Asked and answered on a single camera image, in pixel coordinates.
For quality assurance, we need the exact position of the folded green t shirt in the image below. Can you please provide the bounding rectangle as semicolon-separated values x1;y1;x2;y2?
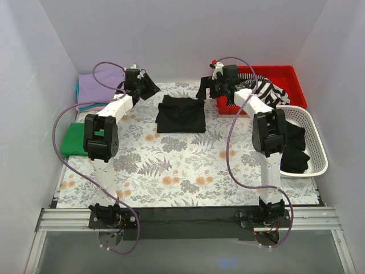
60;123;88;158

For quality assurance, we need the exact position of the black white striped shirt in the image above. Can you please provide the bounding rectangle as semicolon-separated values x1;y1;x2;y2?
238;73;291;108

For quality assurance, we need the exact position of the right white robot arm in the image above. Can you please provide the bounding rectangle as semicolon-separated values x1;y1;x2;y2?
196;61;288;227

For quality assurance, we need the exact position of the black garment in basket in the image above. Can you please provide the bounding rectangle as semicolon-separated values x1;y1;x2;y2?
281;122;310;174

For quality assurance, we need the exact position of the folded teal t shirt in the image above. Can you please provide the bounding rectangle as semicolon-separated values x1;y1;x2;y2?
75;83;102;112

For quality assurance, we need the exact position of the aluminium frame rail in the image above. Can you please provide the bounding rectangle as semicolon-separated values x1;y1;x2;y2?
25;206;356;273

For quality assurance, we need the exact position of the black t shirt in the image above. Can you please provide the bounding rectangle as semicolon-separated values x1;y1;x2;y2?
155;95;206;134

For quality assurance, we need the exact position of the folded lilac t shirt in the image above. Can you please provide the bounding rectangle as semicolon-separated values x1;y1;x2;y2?
76;68;125;103

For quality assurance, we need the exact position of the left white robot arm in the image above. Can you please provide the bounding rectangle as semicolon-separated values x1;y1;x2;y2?
83;65;160;228

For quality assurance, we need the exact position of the red plastic tray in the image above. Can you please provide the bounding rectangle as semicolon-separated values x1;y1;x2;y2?
217;65;307;115

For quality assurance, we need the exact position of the purple cable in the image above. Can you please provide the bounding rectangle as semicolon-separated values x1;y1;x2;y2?
52;61;141;254
219;56;293;250

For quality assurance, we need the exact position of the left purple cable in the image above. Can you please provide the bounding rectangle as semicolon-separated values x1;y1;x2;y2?
52;61;141;254

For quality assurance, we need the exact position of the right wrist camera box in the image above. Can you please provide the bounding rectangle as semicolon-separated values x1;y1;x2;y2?
209;60;224;80

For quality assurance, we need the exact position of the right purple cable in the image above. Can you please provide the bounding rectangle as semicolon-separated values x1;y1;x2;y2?
219;56;293;250

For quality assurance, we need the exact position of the floral table cloth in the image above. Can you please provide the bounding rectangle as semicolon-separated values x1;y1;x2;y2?
56;81;320;208

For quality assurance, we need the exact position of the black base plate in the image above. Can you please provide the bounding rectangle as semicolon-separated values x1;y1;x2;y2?
88;205;290;241

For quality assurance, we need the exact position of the white perforated laundry basket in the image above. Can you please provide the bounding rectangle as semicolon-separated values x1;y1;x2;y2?
278;105;329;178

